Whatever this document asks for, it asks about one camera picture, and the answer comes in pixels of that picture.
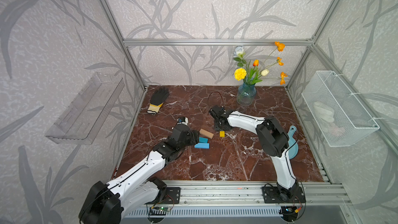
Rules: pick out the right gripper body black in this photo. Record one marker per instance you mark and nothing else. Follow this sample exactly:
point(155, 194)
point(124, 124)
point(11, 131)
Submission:
point(217, 127)

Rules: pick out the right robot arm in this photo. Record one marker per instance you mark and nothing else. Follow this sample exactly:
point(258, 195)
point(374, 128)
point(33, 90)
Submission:
point(274, 141)

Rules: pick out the blue glass vase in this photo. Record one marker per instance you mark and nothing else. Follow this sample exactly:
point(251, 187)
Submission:
point(246, 94)

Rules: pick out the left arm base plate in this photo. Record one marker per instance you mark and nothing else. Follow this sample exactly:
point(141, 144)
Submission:
point(169, 195)

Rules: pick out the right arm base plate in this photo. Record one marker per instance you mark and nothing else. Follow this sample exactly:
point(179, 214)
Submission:
point(277, 195)

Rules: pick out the artificial flower bouquet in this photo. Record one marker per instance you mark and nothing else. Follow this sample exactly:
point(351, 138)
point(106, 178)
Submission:
point(249, 72)

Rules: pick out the long yellow block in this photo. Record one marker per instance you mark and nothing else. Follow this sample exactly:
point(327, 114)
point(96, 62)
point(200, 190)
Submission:
point(222, 134)

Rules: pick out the natural wood block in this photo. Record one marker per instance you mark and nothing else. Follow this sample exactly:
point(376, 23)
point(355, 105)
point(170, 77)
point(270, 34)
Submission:
point(206, 134)

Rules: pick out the white wire basket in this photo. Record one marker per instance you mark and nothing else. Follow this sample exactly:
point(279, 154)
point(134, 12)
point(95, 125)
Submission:
point(352, 121)

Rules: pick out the black yellow work glove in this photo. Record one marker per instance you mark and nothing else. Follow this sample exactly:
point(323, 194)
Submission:
point(157, 100)

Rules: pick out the clear plastic wall shelf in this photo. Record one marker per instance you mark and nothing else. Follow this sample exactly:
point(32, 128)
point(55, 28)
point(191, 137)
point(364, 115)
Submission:
point(80, 123)

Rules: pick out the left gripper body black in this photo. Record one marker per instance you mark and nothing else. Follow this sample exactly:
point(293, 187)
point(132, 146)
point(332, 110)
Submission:
point(189, 140)

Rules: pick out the white cloth in basket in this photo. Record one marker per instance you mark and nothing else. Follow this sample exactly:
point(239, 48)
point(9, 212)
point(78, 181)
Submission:
point(324, 112)

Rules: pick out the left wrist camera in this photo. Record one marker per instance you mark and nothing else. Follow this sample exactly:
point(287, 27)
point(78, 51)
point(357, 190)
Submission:
point(182, 120)

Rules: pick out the teal long block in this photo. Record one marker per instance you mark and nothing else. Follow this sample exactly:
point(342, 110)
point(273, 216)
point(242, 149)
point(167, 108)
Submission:
point(203, 140)

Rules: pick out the aluminium front rail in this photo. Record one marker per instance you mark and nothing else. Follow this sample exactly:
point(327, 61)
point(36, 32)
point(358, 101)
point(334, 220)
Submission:
point(249, 193)

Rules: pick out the teal plastic scoop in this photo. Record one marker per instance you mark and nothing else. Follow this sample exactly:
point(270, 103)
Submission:
point(293, 146)

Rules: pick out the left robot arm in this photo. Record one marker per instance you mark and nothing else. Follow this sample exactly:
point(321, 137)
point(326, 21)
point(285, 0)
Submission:
point(109, 203)

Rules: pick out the light blue long block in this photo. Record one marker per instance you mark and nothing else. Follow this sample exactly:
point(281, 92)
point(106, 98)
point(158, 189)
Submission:
point(202, 146)

